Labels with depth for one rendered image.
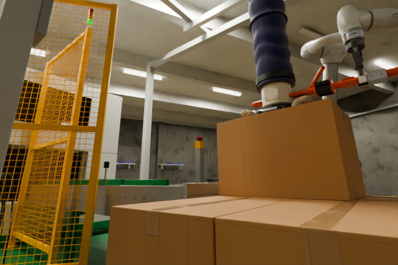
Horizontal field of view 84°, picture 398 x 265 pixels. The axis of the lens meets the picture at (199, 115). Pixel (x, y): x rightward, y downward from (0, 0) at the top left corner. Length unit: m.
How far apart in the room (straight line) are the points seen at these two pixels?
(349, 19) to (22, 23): 1.76
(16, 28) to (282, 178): 1.61
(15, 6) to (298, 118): 1.63
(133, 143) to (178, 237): 12.04
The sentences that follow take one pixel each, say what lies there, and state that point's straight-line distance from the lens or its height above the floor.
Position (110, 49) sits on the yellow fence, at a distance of 2.00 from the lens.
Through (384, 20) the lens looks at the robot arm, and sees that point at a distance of 1.48.
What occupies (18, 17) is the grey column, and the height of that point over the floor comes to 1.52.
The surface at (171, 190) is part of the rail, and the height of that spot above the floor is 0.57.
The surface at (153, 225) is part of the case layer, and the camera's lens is 0.65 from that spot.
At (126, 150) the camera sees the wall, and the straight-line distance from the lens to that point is 12.45.
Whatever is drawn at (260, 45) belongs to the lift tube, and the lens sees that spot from 1.45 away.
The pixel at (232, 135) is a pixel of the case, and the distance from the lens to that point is 1.22.
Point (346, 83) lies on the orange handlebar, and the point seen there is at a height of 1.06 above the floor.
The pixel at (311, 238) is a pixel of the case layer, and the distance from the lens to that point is 0.44.
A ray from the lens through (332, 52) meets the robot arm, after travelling 1.94.
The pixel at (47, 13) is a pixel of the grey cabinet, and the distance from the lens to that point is 1.76.
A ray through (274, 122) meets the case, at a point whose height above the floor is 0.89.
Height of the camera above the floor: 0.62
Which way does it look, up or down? 17 degrees up
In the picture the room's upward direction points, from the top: 1 degrees counter-clockwise
